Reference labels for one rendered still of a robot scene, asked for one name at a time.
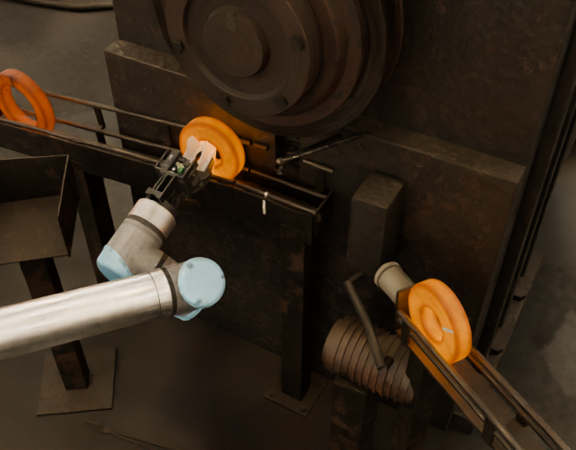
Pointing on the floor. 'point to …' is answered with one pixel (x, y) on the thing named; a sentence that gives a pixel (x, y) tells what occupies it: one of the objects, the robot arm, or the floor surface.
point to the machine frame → (393, 167)
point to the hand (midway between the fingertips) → (211, 143)
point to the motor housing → (362, 381)
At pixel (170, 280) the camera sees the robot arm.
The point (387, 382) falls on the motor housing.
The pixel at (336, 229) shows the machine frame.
